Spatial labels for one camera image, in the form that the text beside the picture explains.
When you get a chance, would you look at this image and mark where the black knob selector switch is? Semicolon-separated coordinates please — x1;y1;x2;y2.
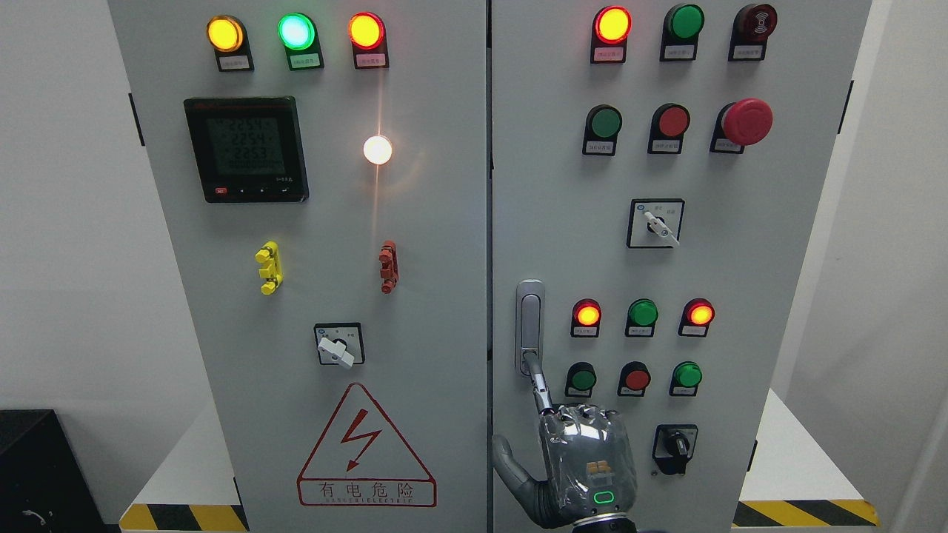
651;424;698;475

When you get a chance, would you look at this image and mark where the red lit indicator top right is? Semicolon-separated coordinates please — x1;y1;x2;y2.
590;4;633;64

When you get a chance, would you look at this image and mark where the green push button lower right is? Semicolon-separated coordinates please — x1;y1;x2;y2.
668;361;704;397

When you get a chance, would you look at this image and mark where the green lit indicator light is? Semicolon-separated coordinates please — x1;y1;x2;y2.
278;13;324;71

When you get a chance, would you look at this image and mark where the red electric hazard warning sign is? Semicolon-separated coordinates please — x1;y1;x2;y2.
297;383;437;507

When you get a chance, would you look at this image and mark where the dark red buzzer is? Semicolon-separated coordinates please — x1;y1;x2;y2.
728;4;778;61

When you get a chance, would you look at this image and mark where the left door rotary switch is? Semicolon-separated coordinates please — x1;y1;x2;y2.
313;323;364;369

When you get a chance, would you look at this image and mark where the red lit indicator lower right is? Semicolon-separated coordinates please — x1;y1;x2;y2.
678;298;715;338

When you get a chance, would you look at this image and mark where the red lit indicator lower left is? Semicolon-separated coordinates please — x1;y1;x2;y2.
571;299;601;338

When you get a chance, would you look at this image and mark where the silver cabinet door handle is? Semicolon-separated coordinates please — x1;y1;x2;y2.
515;279;545;377

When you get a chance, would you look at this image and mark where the red emergency stop button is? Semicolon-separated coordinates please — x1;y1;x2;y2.
709;98;773;154

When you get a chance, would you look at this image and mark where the left grey cabinet door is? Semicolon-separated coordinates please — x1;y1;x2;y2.
109;1;490;532

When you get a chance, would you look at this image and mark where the red push button upper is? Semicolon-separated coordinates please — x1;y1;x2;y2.
647;102;690;154

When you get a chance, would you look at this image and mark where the black digital power meter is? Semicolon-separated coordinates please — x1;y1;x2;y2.
183;95;309;203

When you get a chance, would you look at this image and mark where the yellow indicator light top left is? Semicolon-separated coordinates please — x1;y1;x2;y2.
206;15;254;72

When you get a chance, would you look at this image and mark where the red push button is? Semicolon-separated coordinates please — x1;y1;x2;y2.
616;361;651;398
647;102;690;154

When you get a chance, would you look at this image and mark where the red lit indicator light left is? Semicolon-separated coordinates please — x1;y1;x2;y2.
348;11;390;70

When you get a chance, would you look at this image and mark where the white lit indicator lamp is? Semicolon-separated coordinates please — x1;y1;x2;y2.
363;135;393;166

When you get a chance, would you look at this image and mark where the right grey cabinet door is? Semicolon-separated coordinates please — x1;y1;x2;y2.
491;1;871;532

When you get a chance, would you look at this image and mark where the red push button lower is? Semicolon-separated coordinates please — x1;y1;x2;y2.
616;361;651;398

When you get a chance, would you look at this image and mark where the green indicator top right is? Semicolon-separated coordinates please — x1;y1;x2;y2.
660;4;705;61

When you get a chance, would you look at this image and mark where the grey robotic humanoid hand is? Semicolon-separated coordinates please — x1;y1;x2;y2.
493;353;637;529

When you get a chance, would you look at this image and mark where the black box lower left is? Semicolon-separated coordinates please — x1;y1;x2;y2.
1;409;106;532

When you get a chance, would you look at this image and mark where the right door upper rotary switch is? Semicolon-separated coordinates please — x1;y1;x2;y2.
627;198;685;249

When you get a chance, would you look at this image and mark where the grey cabinet door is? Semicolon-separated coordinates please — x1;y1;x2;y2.
109;1;490;532
491;1;871;532

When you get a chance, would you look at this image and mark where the door rotary switch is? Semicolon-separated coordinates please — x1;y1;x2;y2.
313;323;364;369
627;198;685;249

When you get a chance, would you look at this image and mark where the green indicator lower middle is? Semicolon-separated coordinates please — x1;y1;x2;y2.
625;299;659;338

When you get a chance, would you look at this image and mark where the green push button upper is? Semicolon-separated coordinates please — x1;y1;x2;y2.
582;104;622;156

